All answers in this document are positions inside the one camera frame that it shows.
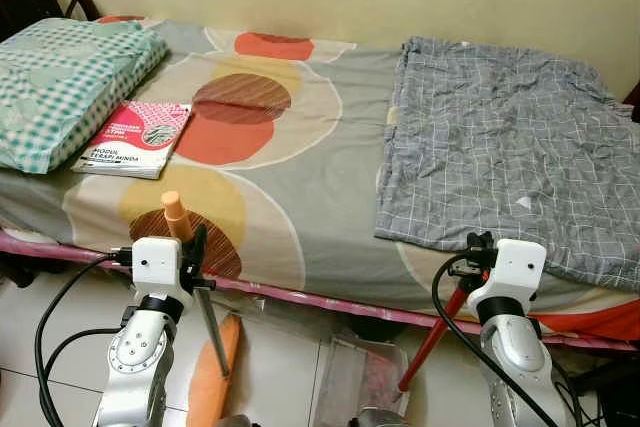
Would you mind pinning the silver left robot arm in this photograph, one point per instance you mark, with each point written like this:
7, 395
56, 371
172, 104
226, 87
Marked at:
140, 357

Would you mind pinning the bed with circle-patterned sheet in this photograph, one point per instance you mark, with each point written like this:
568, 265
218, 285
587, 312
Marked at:
330, 177

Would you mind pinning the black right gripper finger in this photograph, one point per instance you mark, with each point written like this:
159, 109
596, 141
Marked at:
481, 241

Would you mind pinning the green checked pillow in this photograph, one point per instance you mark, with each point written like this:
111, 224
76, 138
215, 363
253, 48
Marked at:
60, 87

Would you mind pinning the red and white book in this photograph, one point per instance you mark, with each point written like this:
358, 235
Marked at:
135, 142

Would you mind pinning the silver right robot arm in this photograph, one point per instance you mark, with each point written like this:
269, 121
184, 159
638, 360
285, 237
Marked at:
515, 357

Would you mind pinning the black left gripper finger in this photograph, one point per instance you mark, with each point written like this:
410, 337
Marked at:
200, 240

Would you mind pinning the grey checked blanket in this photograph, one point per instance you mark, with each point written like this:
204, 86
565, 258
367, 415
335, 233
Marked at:
510, 147

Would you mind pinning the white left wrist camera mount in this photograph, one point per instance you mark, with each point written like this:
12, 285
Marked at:
158, 262

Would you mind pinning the orange broom with silver shaft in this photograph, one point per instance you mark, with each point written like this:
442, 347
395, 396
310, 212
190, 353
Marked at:
215, 377

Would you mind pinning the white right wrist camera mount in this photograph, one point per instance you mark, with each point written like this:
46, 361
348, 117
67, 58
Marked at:
515, 267

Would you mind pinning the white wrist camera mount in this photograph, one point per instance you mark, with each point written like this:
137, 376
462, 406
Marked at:
158, 262
515, 267

